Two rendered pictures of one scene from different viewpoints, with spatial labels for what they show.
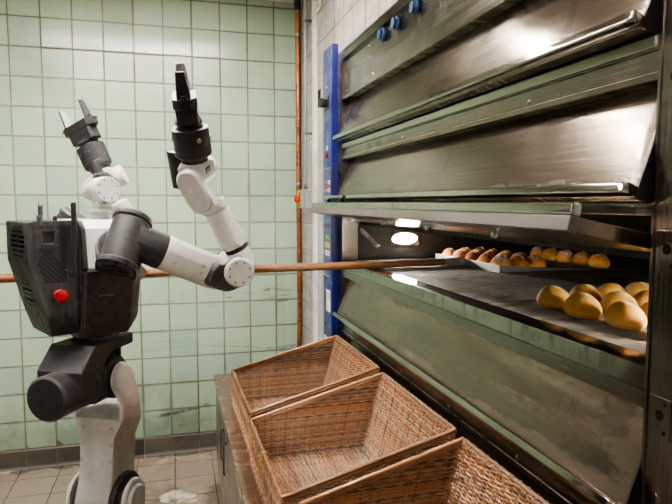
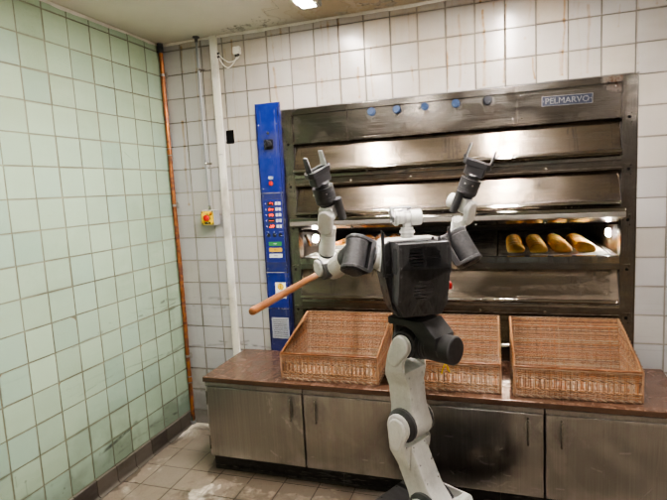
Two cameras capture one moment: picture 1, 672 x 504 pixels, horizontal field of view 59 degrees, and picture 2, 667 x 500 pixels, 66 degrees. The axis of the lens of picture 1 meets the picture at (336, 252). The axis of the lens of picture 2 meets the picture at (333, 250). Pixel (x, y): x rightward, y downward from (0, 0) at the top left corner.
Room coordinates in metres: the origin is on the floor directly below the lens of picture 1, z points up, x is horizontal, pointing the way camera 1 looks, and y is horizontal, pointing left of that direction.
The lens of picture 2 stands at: (0.74, 2.52, 1.61)
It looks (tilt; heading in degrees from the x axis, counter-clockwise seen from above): 7 degrees down; 303
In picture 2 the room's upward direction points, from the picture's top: 3 degrees counter-clockwise
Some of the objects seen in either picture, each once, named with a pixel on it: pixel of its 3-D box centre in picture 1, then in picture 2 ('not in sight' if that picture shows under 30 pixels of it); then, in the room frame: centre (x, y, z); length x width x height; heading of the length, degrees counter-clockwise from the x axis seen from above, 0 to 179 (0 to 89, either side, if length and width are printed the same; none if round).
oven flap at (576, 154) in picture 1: (424, 169); (443, 194); (1.81, -0.27, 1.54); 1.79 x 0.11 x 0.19; 15
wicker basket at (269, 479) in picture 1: (341, 447); (447, 349); (1.71, -0.02, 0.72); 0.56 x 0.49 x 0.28; 16
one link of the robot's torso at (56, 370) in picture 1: (81, 372); (426, 336); (1.54, 0.67, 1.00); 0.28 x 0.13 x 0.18; 167
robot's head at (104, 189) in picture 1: (101, 193); (408, 220); (1.61, 0.63, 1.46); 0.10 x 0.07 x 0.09; 42
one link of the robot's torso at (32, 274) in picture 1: (79, 269); (413, 272); (1.58, 0.68, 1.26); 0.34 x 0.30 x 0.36; 42
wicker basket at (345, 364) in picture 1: (299, 386); (339, 343); (2.30, 0.14, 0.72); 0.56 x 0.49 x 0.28; 16
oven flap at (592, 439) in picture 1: (422, 340); (445, 284); (1.81, -0.27, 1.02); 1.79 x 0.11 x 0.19; 15
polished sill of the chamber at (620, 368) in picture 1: (430, 294); (445, 260); (1.82, -0.29, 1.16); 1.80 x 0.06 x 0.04; 15
